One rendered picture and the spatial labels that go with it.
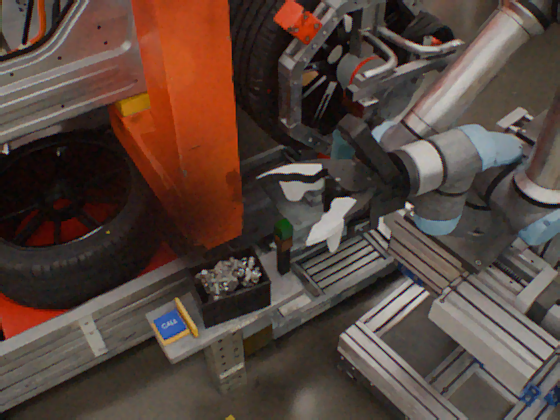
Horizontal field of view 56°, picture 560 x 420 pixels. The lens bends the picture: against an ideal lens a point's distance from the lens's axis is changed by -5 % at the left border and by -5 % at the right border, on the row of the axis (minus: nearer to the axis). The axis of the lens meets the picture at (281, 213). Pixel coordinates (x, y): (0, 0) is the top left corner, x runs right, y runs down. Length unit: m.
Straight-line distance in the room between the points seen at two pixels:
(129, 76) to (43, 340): 0.84
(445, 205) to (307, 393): 1.17
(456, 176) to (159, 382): 1.41
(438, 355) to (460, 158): 1.08
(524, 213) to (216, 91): 0.71
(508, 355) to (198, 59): 0.91
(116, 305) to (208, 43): 0.88
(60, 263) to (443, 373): 1.20
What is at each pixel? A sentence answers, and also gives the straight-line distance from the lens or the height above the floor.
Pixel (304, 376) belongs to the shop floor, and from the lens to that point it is 1.96.
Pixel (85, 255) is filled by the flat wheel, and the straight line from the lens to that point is 1.71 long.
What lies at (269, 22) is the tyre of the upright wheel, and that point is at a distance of 1.53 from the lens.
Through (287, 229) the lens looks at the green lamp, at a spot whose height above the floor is 0.66.
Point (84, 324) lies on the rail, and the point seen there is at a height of 0.36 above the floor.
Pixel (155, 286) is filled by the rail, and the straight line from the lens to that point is 1.74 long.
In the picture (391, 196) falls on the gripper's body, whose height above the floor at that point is 1.20.
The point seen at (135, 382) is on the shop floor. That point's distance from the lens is 2.01.
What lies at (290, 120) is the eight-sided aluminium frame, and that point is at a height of 0.79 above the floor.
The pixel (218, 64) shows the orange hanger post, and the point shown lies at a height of 1.11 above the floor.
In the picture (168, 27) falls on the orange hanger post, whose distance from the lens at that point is 1.15.
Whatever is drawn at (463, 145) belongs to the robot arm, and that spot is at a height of 1.25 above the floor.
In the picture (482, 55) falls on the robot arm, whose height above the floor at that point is 1.30.
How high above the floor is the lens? 1.75
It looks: 47 degrees down
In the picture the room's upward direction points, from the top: straight up
